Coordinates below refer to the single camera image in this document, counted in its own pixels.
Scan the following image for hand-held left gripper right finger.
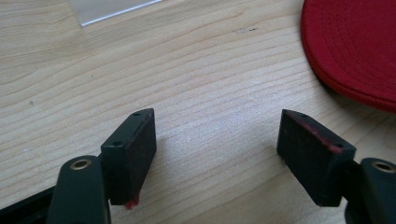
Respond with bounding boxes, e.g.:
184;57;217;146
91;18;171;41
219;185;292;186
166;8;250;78
276;108;357;208

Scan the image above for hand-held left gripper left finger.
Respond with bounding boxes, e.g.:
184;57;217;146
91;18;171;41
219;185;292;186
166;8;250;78
100;107;158;210

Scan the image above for clear plastic sheet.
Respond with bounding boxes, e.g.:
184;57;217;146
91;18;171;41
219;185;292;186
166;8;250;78
68;0;163;28

